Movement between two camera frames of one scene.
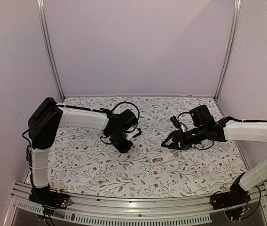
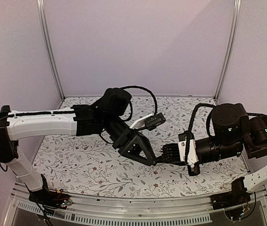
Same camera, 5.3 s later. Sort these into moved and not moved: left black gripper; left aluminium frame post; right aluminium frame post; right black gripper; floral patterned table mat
Moved: right black gripper; left black gripper
Not moved: floral patterned table mat; right aluminium frame post; left aluminium frame post
